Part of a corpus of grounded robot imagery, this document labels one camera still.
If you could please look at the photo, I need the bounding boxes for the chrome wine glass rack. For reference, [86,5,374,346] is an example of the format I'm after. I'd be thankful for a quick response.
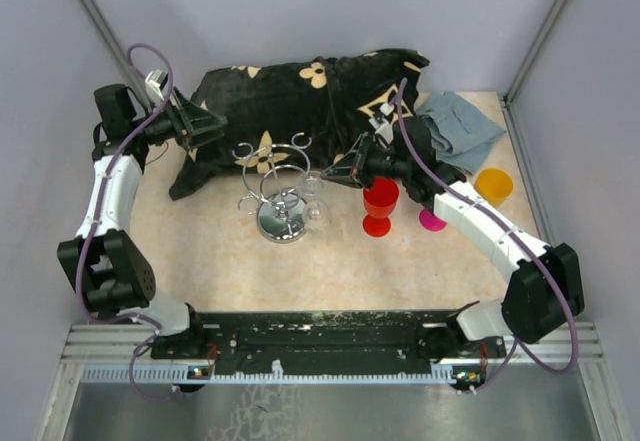
[231,132,313,244]

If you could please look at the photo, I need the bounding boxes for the black patterned plush blanket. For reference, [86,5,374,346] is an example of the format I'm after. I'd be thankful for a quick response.
[169,48,430,201]

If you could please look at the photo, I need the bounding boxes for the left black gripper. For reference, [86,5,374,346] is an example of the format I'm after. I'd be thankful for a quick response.
[132,86,228,149]

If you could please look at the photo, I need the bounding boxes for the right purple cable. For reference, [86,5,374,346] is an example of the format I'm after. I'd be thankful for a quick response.
[394,77,581,395]

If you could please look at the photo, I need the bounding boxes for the grey slotted cable duct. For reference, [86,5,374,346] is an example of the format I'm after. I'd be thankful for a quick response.
[79,358,481,385]

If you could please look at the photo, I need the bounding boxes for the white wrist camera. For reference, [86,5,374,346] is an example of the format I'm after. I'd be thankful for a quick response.
[144,69,169,105]
[369,103,394,148]

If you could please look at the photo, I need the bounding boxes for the clear wine glass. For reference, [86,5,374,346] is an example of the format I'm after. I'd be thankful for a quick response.
[299,171,332,233]

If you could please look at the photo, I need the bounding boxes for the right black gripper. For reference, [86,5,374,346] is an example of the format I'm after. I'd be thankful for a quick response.
[321,132,410,191]

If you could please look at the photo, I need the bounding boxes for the red plastic wine glass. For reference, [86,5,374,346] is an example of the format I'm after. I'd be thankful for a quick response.
[362,177,399,238]

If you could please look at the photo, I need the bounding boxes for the blue denim cloth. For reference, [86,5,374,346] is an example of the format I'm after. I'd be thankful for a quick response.
[416,92,506,174]

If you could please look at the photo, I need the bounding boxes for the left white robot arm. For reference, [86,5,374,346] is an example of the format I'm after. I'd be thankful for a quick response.
[57,84,227,358]

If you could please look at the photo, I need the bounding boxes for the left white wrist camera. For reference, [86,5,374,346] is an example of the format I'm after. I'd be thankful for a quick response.
[144,69,169,105]

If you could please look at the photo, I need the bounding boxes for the yellow plastic wine glass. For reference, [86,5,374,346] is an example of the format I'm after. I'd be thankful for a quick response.
[474,168,514,207]

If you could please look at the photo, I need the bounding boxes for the pink plastic wine glass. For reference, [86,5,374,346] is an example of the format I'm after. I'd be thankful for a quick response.
[419,209,447,232]

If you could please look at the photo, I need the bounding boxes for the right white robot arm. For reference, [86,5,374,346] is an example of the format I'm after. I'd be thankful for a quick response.
[321,118,584,357]

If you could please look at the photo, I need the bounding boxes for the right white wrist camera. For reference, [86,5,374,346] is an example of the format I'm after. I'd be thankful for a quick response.
[369,103,394,148]

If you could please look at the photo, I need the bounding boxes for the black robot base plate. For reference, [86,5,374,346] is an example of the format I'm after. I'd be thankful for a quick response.
[151,310,506,376]

